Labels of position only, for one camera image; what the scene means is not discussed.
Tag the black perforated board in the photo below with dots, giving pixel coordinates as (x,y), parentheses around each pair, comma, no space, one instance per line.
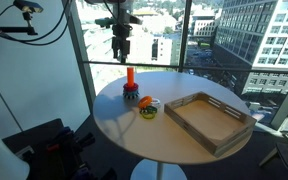
(30,146)

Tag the green wrist camera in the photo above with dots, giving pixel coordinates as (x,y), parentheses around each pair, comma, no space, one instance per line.
(105,22)

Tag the left blue orange clamp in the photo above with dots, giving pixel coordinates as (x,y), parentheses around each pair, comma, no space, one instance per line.
(68,147)

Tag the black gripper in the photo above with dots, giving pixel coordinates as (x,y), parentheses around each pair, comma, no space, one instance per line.
(122,27)

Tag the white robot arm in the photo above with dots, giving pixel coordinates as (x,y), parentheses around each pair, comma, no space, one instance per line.
(110,6)

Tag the wooden tray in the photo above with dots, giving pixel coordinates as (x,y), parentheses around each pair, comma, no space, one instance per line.
(217,126)

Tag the blue camera on mount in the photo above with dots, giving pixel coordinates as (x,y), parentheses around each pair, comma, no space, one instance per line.
(27,8)

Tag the ring stacking stand with rings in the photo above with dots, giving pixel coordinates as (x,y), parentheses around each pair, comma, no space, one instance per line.
(130,88)

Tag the white table pedestal base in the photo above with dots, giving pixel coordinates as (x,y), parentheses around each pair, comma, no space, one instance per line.
(153,170)

